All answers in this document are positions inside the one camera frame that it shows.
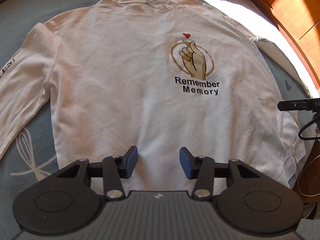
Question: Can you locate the blue patterned bed sheet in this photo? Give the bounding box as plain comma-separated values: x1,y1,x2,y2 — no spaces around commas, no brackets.
0,0,320,240

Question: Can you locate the wooden headboard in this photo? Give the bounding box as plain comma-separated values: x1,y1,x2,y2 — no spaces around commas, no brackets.
252,0,319,95

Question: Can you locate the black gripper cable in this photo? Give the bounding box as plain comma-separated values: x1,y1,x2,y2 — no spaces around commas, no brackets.
298,113,320,142

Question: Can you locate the white long-sleeve sweatshirt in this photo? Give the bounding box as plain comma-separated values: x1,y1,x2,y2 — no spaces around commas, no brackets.
0,0,306,193

